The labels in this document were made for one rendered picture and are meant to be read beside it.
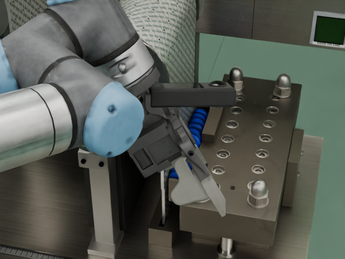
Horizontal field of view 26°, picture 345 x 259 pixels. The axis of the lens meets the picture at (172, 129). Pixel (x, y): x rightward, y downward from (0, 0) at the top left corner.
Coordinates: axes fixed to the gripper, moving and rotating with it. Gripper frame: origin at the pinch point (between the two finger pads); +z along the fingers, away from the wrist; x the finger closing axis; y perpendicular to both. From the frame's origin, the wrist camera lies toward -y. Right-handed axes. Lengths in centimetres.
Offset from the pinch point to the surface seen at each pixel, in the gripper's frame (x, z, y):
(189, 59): -36.2, -8.4, -6.5
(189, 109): -40.9, 1.1, -1.9
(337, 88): -213, 85, -61
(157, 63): -15.3, -16.2, -1.6
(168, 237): -25.7, 14.7, 12.7
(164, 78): -15.8, -13.5, -1.2
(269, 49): -246, 64, -47
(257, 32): -44.6, -3.9, -20.5
